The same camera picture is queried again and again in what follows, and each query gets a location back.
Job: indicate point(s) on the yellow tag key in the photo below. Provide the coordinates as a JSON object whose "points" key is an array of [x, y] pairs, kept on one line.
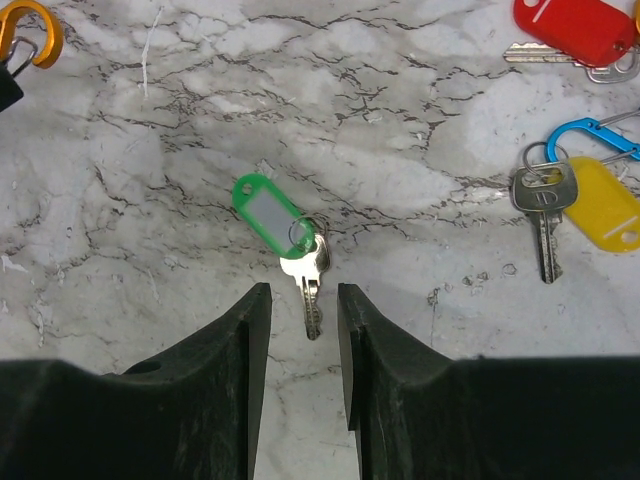
{"points": [[583, 190]]}

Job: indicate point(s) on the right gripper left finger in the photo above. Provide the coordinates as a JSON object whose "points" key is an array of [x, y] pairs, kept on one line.
{"points": [[192, 411]]}

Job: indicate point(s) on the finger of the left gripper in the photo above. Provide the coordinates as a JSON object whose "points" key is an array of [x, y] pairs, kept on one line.
{"points": [[10, 91]]}

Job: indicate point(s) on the red tag key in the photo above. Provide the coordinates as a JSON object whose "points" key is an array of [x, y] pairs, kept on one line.
{"points": [[593, 35]]}

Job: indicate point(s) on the green tag key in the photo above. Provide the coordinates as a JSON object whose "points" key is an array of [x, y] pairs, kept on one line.
{"points": [[301, 246]]}

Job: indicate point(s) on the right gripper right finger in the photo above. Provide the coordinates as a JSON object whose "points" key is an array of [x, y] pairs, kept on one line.
{"points": [[417, 414]]}

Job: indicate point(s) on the orange carabiner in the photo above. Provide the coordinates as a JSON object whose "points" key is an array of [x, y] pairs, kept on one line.
{"points": [[31, 36]]}

